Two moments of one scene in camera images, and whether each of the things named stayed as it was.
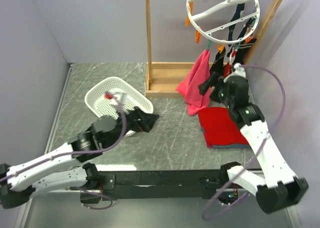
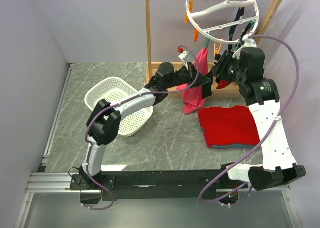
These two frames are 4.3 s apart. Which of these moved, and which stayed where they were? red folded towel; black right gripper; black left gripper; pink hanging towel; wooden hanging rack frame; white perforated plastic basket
Moved: black left gripper; black right gripper
Stayed: white perforated plastic basket; wooden hanging rack frame; pink hanging towel; red folded towel
